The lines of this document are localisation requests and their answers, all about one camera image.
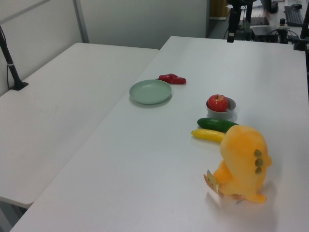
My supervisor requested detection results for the green cucumber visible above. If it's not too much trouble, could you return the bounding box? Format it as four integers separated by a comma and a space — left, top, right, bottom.
197, 117, 239, 133

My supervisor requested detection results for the paper tag of plush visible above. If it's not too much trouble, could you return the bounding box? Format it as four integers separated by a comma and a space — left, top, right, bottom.
203, 170, 219, 194

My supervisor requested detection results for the light green plate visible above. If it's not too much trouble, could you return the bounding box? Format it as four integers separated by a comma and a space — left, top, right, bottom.
128, 79, 173, 105

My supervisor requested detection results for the yellow panel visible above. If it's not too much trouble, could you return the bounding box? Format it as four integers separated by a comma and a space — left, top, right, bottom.
209, 0, 228, 20

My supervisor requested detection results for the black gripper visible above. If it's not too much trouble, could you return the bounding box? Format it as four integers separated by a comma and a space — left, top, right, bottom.
226, 6, 241, 43

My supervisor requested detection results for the red chili pepper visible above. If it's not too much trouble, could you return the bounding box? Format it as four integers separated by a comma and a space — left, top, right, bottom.
158, 72, 187, 85

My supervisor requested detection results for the black camera stand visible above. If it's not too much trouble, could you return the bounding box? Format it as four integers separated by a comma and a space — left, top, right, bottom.
293, 0, 309, 51

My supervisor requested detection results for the white side table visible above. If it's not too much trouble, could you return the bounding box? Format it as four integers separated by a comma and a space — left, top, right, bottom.
0, 43, 160, 210

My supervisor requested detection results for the red apple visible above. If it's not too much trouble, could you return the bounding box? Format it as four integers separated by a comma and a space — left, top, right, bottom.
208, 94, 229, 113

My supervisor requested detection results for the black keyboard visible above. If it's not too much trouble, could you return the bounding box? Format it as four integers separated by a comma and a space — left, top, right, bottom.
284, 5, 304, 27

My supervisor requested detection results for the yellow banana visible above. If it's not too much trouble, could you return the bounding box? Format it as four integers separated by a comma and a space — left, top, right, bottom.
191, 129, 226, 144

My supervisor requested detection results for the orange plush toy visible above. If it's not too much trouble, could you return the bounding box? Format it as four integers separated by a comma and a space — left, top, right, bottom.
212, 125, 273, 203

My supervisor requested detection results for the black pole with base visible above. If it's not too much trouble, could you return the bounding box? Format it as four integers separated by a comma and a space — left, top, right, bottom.
0, 25, 29, 91

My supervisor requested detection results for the grey round bowl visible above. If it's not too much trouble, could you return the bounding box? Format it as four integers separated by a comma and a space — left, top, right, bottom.
206, 97, 237, 119

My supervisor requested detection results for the grey equipment box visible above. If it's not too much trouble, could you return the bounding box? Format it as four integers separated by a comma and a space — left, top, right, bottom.
251, 25, 278, 42

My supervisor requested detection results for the grey partition frame post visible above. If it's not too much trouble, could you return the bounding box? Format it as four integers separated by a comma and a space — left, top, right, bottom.
73, 0, 89, 44

